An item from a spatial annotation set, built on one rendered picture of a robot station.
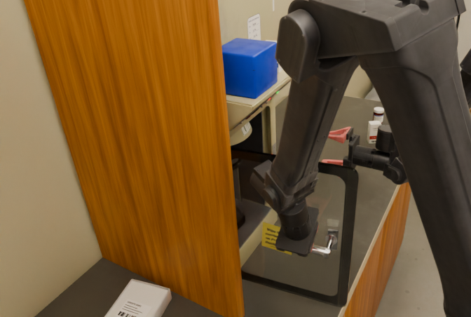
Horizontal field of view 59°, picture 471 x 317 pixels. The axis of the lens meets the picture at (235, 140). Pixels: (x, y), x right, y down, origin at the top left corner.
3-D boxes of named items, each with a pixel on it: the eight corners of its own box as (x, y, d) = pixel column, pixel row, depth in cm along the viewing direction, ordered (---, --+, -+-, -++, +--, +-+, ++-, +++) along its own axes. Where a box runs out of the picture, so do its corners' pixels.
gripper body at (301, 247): (275, 250, 83) (269, 233, 78) (290, 206, 89) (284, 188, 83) (307, 259, 81) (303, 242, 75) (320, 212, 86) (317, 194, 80)
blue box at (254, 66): (214, 92, 88) (209, 50, 84) (238, 76, 95) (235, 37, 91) (255, 99, 83) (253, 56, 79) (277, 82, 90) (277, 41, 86)
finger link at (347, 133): (327, 121, 124) (358, 127, 120) (326, 142, 128) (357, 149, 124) (318, 132, 120) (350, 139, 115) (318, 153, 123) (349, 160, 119)
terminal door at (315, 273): (231, 273, 112) (218, 145, 93) (346, 306, 101) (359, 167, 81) (230, 275, 112) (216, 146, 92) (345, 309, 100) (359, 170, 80)
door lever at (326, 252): (295, 234, 95) (295, 226, 94) (336, 244, 92) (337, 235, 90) (288, 250, 91) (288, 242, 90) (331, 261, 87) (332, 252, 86)
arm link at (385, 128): (397, 184, 108) (419, 176, 112) (404, 143, 104) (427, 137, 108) (363, 166, 118) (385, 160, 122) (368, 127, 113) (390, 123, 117)
